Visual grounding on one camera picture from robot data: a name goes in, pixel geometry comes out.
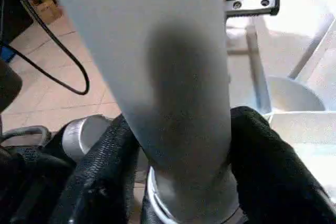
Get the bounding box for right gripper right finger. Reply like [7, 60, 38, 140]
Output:
[228, 106, 336, 224]

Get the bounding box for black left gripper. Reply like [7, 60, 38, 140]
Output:
[225, 0, 280, 25]

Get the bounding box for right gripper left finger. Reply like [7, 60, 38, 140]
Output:
[50, 113, 141, 224]

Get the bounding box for white plastic table leg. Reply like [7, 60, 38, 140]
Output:
[42, 0, 232, 222]

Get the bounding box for brown cardboard box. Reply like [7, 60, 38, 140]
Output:
[26, 0, 62, 24]

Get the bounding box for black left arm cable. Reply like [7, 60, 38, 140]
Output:
[0, 0, 90, 96]

